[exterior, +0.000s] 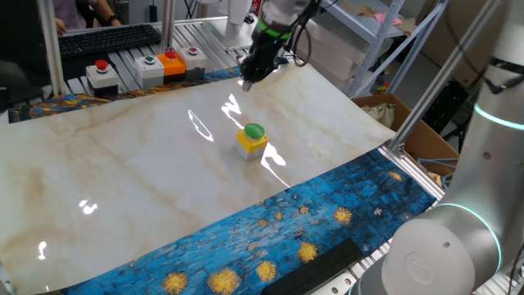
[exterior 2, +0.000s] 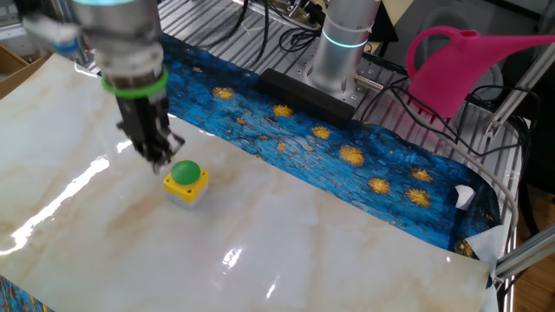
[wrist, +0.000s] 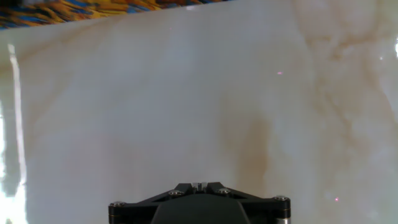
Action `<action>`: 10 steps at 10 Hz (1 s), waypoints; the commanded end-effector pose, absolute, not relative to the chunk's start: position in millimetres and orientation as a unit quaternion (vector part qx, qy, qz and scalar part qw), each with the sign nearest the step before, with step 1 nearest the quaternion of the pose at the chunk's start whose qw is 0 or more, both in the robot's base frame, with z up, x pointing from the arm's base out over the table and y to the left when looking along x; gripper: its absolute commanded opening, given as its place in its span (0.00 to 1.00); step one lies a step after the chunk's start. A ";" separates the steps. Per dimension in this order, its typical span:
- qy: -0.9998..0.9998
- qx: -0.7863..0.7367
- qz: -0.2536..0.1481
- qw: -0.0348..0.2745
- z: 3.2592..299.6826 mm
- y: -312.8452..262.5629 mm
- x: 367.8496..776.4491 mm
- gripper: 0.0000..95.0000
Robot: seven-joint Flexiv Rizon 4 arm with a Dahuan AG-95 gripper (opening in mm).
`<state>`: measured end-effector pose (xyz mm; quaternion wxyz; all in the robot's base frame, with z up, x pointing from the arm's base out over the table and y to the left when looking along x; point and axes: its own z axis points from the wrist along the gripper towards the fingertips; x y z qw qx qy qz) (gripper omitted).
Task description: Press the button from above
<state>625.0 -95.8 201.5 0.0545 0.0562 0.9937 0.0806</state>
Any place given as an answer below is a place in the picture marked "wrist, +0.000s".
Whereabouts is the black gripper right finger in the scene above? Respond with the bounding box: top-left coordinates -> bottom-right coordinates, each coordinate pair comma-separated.
199,182 -> 292,224

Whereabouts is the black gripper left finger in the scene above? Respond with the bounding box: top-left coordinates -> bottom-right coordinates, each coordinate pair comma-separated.
108,182 -> 200,224

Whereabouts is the glossy marble pattern sheet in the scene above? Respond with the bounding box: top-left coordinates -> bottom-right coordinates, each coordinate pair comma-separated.
0,0 -> 398,224

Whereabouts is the blue starry painting cloth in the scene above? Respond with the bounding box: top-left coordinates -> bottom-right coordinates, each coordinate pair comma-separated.
0,0 -> 231,30

